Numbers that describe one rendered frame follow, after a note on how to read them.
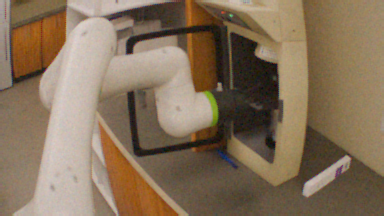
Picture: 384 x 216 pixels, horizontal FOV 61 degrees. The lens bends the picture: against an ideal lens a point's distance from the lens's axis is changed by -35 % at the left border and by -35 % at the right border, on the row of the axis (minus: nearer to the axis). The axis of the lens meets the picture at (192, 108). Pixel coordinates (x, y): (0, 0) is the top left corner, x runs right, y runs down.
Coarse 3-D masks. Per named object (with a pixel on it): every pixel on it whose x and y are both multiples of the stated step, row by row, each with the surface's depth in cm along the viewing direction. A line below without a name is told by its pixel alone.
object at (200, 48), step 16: (208, 32) 142; (144, 48) 137; (192, 48) 142; (208, 48) 144; (192, 64) 144; (208, 64) 146; (192, 80) 146; (208, 80) 148; (128, 112) 143; (144, 112) 145; (144, 128) 146; (160, 128) 148; (208, 128) 154; (144, 144) 148; (160, 144) 150
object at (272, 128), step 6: (270, 84) 137; (270, 90) 139; (276, 90) 137; (276, 108) 139; (270, 114) 142; (276, 114) 140; (270, 120) 142; (276, 120) 141; (270, 126) 143; (276, 126) 141; (270, 132) 144; (276, 132) 142; (270, 138) 144; (276, 138) 143
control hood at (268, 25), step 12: (204, 0) 127; (216, 0) 123; (240, 12) 113; (252, 12) 109; (264, 12) 111; (276, 12) 113; (252, 24) 117; (264, 24) 112; (276, 24) 114; (264, 36) 120; (276, 36) 115
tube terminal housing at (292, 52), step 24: (264, 0) 118; (288, 0) 114; (288, 24) 116; (288, 48) 119; (288, 72) 122; (288, 96) 124; (288, 120) 128; (240, 144) 152; (288, 144) 131; (264, 168) 140; (288, 168) 136
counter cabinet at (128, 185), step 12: (108, 144) 201; (108, 156) 209; (120, 156) 186; (108, 168) 218; (120, 168) 192; (132, 168) 173; (120, 180) 200; (132, 180) 179; (144, 180) 163; (120, 192) 209; (132, 192) 186; (144, 192) 168; (156, 192) 154; (120, 204) 221; (132, 204) 194; (144, 204) 175; (156, 204) 159
